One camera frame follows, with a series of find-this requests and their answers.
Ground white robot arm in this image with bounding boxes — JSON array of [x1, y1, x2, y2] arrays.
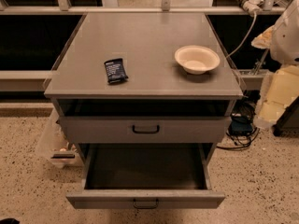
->
[[251, 0, 299, 129]]

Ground grey drawer cabinet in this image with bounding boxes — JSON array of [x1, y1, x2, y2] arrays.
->
[[45, 13, 242, 157]]

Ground grey upper drawer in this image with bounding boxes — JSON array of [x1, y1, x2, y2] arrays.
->
[[59, 117, 231, 144]]

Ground grey open middle drawer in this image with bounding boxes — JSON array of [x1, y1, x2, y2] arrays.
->
[[66, 144, 225, 209]]

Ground dark blue snack packet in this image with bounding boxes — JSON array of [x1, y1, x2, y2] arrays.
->
[[104, 58, 128, 84]]

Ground dark blue device box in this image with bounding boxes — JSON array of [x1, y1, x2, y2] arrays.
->
[[229, 117, 253, 136]]

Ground clear plastic storage bin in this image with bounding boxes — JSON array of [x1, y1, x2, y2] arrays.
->
[[36, 109, 83, 168]]

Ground metal diagonal rod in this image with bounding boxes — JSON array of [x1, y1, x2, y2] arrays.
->
[[251, 49, 269, 75]]

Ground dark grey side cabinet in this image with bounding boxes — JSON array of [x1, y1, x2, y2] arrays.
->
[[273, 97, 299, 136]]

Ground black cable bundle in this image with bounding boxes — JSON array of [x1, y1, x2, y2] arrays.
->
[[216, 101, 261, 151]]

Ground white power cable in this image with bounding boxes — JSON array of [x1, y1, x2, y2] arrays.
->
[[225, 10, 259, 60]]

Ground grey metal rail frame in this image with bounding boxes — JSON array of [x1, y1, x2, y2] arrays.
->
[[0, 5, 287, 92]]

